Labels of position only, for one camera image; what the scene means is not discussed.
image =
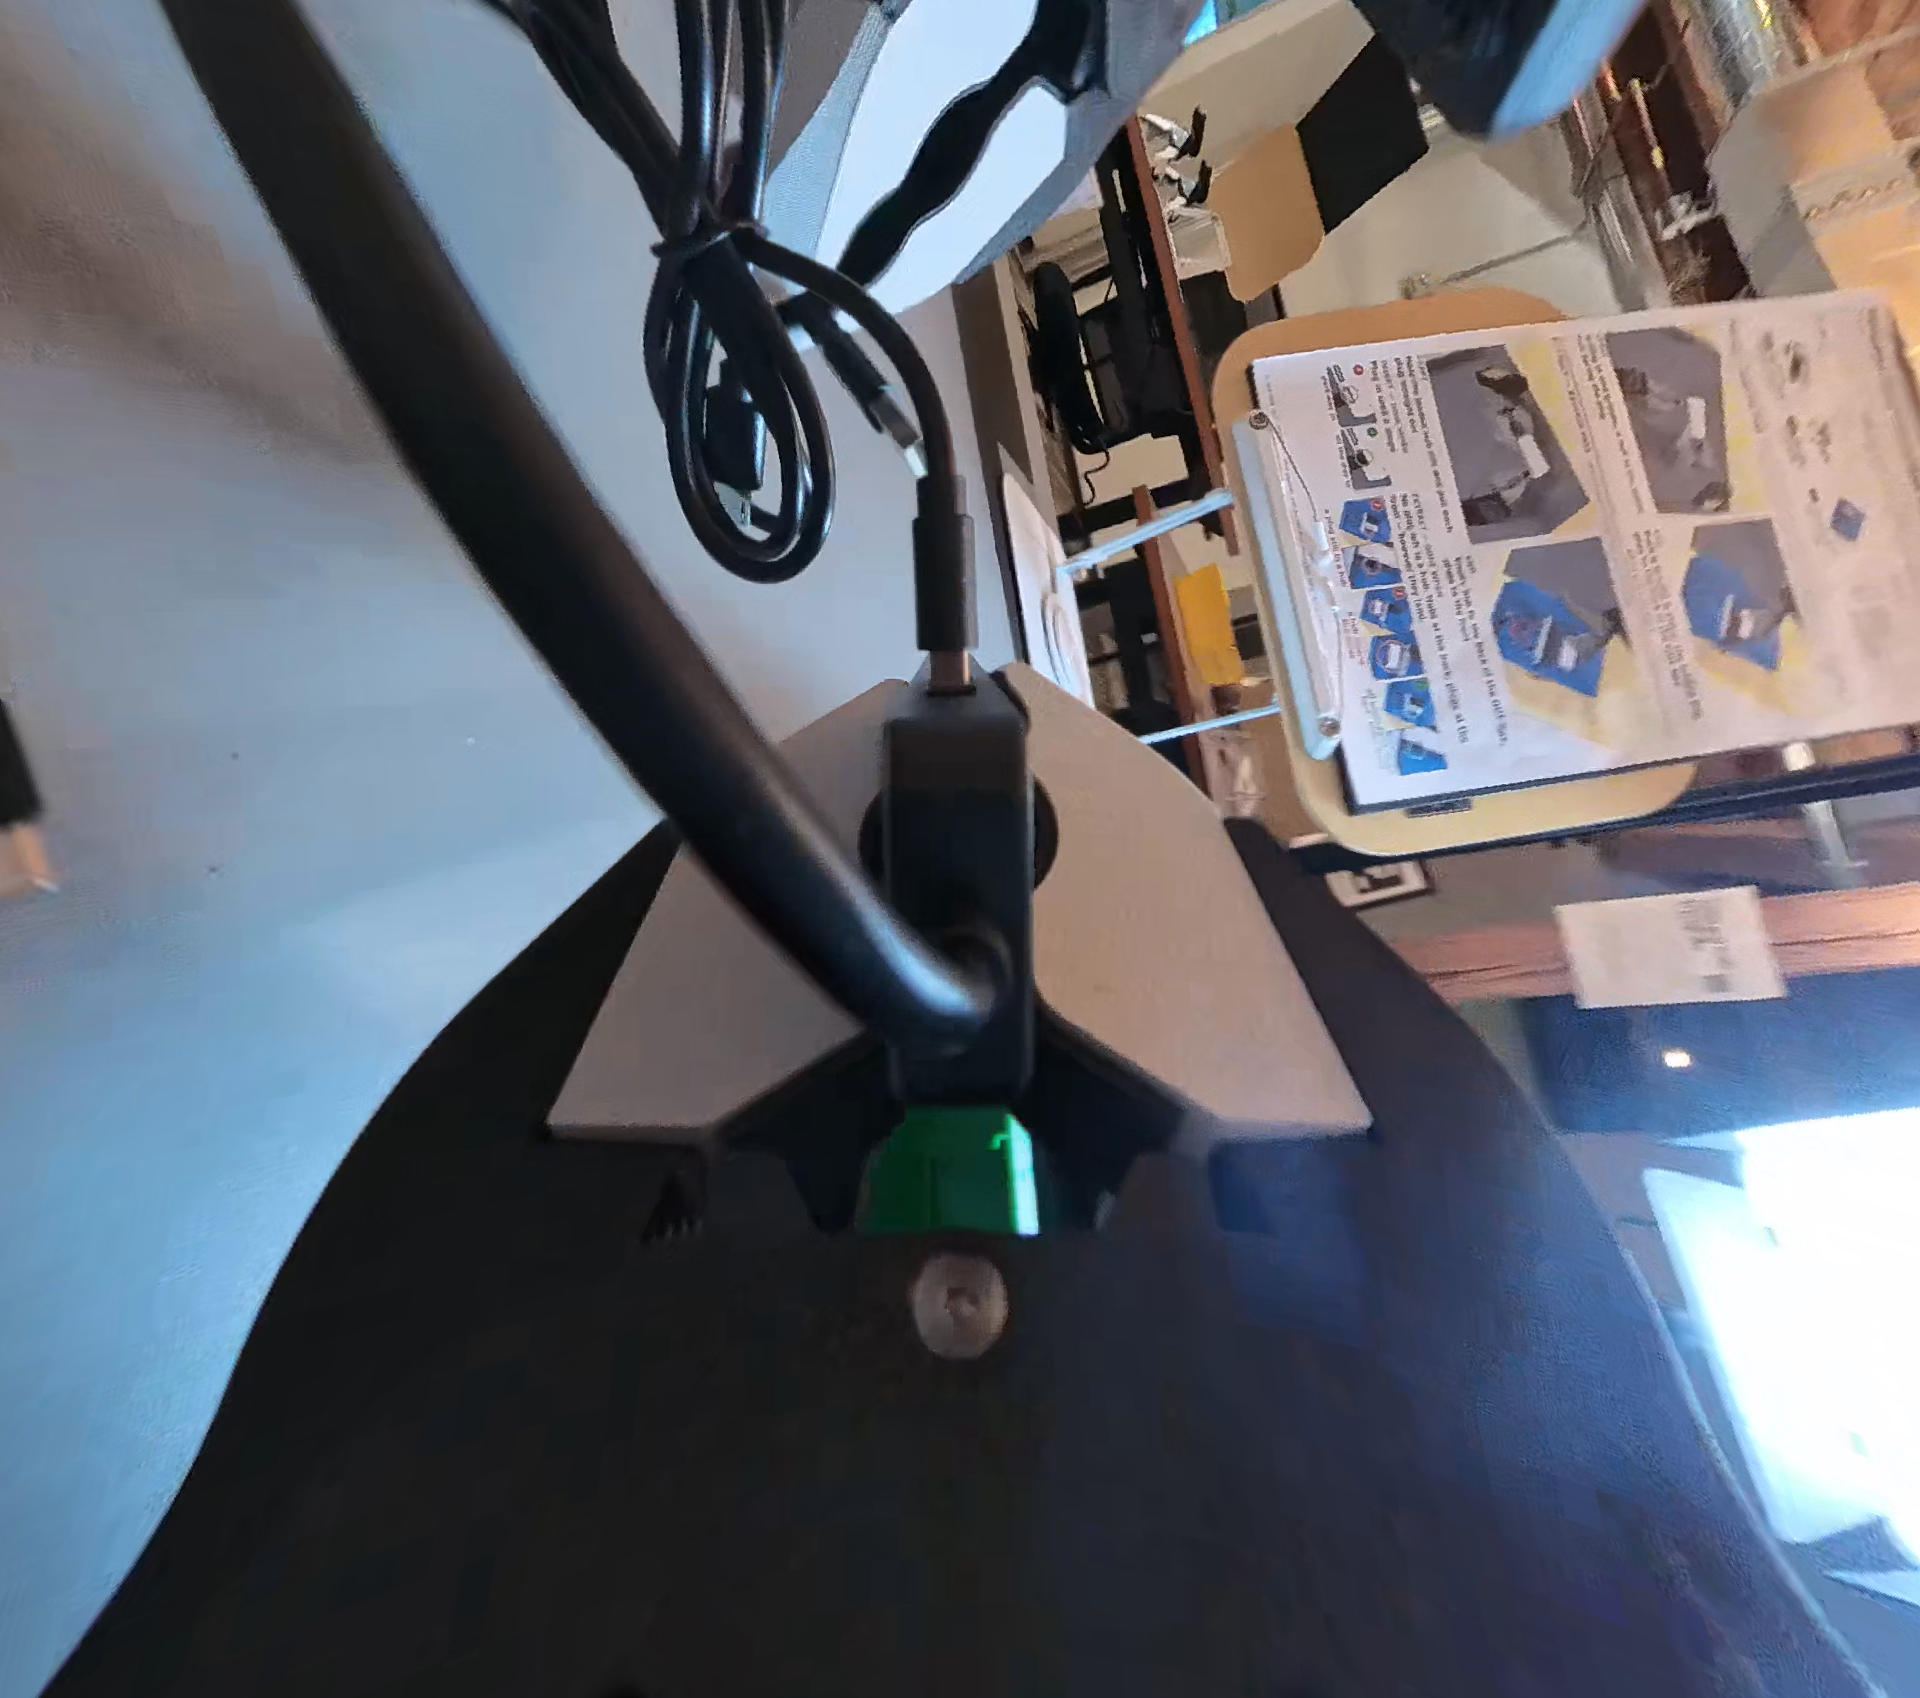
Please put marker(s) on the black office chair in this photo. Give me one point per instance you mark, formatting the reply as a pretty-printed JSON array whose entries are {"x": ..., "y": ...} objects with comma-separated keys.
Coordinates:
[{"x": 1080, "y": 348}]

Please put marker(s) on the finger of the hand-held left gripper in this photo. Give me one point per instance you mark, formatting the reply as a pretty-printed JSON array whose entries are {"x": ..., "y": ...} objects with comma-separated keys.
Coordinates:
[
  {"x": 1004, "y": 169},
  {"x": 945, "y": 2}
]

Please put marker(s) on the black framed marker sign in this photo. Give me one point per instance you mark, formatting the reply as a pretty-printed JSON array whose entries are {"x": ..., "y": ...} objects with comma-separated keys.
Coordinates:
[{"x": 1380, "y": 884}]

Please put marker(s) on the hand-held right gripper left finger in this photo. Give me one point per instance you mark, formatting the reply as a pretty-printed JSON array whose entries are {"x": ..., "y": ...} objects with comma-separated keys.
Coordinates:
[{"x": 674, "y": 1053}]

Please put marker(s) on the white paper note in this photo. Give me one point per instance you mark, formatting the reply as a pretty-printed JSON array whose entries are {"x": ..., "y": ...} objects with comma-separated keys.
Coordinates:
[{"x": 1665, "y": 945}]

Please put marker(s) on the wooden standing desk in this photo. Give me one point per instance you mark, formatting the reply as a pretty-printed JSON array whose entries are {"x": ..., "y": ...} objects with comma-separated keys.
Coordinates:
[{"x": 1171, "y": 288}]

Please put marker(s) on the instruction board with white stand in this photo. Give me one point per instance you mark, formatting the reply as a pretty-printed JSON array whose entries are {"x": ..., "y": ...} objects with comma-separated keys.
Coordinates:
[{"x": 1574, "y": 528}]

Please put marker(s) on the green plastic bin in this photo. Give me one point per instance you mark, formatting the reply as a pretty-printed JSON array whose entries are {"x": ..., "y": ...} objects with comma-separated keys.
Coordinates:
[{"x": 945, "y": 1172}]

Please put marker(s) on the yellow box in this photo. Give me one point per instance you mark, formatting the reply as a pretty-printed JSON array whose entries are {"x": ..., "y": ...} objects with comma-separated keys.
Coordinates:
[{"x": 1208, "y": 626}]

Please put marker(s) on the silver ventilation duct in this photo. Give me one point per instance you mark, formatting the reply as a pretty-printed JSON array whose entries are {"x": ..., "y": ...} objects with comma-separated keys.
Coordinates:
[{"x": 1740, "y": 2}]

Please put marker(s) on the wooden table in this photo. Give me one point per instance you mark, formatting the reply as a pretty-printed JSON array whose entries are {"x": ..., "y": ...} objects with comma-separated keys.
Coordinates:
[{"x": 1844, "y": 927}]

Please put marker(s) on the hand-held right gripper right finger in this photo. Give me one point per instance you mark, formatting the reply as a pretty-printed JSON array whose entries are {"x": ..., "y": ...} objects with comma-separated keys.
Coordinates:
[{"x": 1185, "y": 962}]

